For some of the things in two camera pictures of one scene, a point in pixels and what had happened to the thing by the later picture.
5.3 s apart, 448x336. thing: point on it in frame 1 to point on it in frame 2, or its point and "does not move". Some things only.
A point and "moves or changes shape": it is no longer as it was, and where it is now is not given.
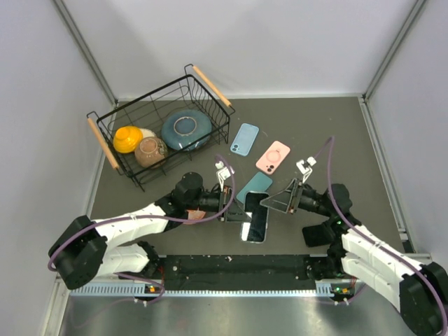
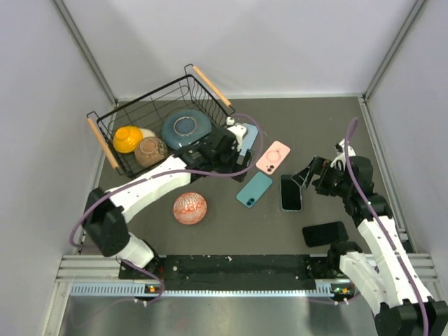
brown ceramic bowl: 150,152 does not move
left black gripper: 234,213 to 234,166
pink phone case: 273,157 does not move
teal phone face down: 258,182 does not move
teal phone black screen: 257,229 moves or changes shape
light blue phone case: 245,139 does not move
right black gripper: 288,200 to 319,166
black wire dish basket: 164,129 does not move
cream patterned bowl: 148,133 does not move
